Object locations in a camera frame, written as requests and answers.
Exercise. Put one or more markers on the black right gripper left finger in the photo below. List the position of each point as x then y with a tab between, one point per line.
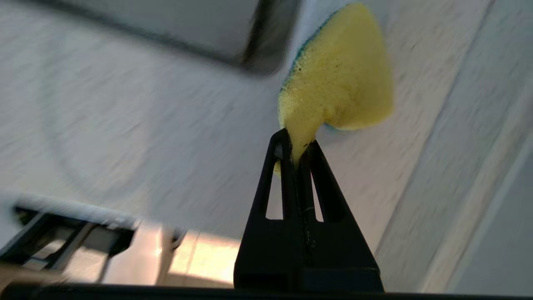
270	258

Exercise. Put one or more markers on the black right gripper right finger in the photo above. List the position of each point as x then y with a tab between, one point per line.
341	258

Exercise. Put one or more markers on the yellow green sponge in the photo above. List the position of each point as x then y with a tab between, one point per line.
341	79

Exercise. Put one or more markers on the stainless steel sink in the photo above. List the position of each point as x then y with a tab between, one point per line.
175	21

